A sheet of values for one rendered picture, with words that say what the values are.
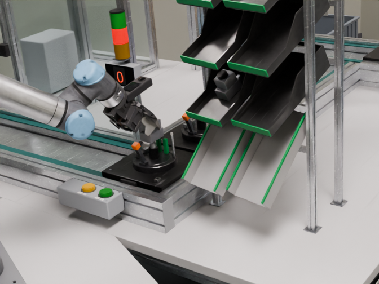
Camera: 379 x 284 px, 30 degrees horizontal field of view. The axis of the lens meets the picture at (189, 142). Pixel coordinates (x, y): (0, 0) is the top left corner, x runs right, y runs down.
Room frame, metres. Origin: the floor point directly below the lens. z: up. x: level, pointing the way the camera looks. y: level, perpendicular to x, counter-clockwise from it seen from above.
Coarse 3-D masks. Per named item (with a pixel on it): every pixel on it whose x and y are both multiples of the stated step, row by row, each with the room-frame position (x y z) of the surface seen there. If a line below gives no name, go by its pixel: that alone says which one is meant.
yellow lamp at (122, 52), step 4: (124, 44) 2.19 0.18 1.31; (128, 44) 2.21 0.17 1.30; (116, 48) 2.20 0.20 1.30; (120, 48) 2.19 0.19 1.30; (124, 48) 2.19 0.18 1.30; (128, 48) 2.20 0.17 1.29; (116, 52) 2.20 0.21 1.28; (120, 52) 2.19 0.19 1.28; (124, 52) 2.19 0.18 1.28; (128, 52) 2.20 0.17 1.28; (116, 56) 2.20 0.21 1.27; (120, 56) 2.19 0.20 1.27; (124, 56) 2.19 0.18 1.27; (128, 56) 2.20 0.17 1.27
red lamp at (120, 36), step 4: (124, 28) 2.20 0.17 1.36; (112, 32) 2.20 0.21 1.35; (116, 32) 2.19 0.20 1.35; (120, 32) 2.19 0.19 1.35; (124, 32) 2.20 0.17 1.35; (112, 36) 2.21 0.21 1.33; (116, 36) 2.19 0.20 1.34; (120, 36) 2.19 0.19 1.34; (124, 36) 2.20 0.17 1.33; (116, 40) 2.19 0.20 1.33; (120, 40) 2.19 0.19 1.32; (124, 40) 2.19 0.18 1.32; (128, 40) 2.21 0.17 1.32; (116, 44) 2.19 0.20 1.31; (120, 44) 2.19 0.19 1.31
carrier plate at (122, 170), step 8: (176, 152) 2.07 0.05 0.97; (184, 152) 2.07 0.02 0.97; (120, 160) 2.05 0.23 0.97; (128, 160) 2.05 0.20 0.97; (184, 160) 2.01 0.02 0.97; (112, 168) 2.00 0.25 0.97; (120, 168) 1.99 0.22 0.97; (128, 168) 1.99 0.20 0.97; (176, 168) 1.95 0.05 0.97; (184, 168) 1.95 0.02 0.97; (104, 176) 1.98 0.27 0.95; (112, 176) 1.96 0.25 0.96; (120, 176) 1.94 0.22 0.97; (128, 176) 1.93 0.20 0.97; (136, 176) 1.92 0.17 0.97; (144, 176) 1.92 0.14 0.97; (152, 176) 1.91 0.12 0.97; (160, 176) 1.91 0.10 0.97; (168, 176) 1.90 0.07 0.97; (176, 176) 1.90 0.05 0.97; (144, 184) 1.88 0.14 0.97; (152, 184) 1.86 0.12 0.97; (160, 184) 1.86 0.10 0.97; (168, 184) 1.86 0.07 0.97
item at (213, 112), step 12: (216, 72) 1.90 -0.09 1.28; (240, 72) 1.92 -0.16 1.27; (252, 84) 1.82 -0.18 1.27; (204, 96) 1.87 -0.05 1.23; (216, 96) 1.86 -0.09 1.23; (240, 96) 1.78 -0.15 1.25; (192, 108) 1.84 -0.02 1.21; (204, 108) 1.83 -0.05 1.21; (216, 108) 1.81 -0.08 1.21; (228, 108) 1.79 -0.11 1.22; (204, 120) 1.77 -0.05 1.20; (216, 120) 1.73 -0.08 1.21
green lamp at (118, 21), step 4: (124, 12) 2.21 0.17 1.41; (112, 16) 2.20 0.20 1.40; (116, 16) 2.19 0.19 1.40; (120, 16) 2.19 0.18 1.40; (124, 16) 2.20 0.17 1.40; (112, 20) 2.20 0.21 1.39; (116, 20) 2.19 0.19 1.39; (120, 20) 2.19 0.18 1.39; (124, 20) 2.20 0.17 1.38; (112, 24) 2.20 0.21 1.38; (116, 24) 2.19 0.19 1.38; (120, 24) 2.19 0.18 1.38; (124, 24) 2.20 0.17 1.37; (112, 28) 2.20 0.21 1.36; (116, 28) 2.19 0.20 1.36; (120, 28) 2.19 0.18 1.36
